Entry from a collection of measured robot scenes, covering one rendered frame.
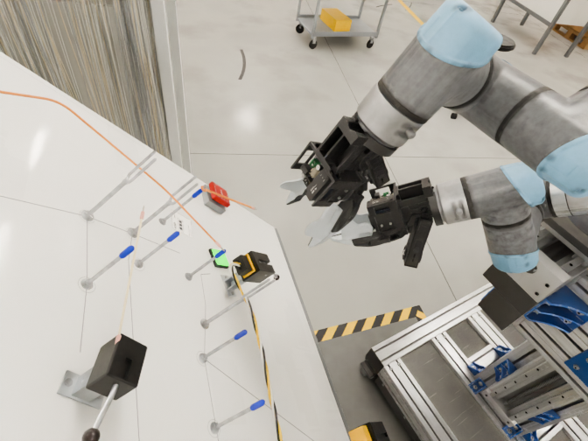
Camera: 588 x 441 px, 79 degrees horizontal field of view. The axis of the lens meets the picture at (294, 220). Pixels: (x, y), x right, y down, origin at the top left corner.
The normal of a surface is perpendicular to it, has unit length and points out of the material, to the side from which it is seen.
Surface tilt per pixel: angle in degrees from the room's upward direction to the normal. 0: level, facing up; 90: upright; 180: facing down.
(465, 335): 0
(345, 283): 0
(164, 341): 47
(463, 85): 96
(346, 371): 0
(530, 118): 63
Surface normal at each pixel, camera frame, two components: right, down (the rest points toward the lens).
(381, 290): 0.15, -0.66
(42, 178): 0.78, -0.55
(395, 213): -0.23, 0.53
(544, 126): -0.66, -0.15
